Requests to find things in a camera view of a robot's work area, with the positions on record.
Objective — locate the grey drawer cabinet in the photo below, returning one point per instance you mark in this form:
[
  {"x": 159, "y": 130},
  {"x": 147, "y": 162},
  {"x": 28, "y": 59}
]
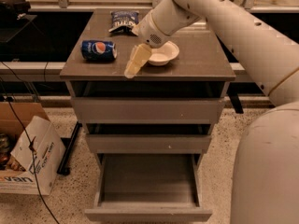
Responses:
[{"x": 200, "y": 58}]

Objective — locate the cardboard box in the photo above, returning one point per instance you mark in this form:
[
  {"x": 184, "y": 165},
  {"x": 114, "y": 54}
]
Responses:
[{"x": 37, "y": 149}]

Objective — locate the black table leg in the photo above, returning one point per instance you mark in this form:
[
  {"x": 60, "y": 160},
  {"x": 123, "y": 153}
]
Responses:
[{"x": 69, "y": 143}]

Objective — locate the grey top drawer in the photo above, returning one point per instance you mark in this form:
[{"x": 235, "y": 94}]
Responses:
[{"x": 147, "y": 102}]

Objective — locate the grey bottom drawer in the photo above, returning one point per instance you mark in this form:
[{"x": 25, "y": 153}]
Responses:
[{"x": 148, "y": 188}]

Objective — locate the white paper bowl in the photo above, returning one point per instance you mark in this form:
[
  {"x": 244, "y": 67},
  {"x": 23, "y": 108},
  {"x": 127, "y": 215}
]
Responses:
[{"x": 163, "y": 55}]

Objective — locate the blue chip bag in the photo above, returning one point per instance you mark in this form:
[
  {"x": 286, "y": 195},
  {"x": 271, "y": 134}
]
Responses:
[{"x": 123, "y": 20}]

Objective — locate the grey drawer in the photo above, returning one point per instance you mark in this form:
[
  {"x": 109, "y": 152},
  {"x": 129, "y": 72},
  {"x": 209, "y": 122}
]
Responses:
[
  {"x": 148, "y": 188},
  {"x": 148, "y": 138},
  {"x": 147, "y": 102}
]

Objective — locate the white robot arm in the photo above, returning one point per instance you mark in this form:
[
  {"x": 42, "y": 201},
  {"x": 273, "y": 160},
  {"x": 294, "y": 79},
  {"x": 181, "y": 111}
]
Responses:
[{"x": 265, "y": 186}]

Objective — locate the blue pepsi can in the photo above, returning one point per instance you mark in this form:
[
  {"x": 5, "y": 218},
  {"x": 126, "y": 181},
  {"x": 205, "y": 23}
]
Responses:
[{"x": 98, "y": 50}]

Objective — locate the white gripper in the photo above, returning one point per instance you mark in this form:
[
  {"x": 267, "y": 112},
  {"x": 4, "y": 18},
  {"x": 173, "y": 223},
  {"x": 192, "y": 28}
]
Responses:
[{"x": 149, "y": 32}]

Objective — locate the grey middle drawer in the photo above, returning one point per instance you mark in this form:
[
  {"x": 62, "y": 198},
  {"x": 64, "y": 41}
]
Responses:
[{"x": 148, "y": 138}]

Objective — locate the black bag on desk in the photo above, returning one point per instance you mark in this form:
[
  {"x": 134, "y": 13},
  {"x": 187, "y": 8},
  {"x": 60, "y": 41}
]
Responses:
[{"x": 10, "y": 10}]

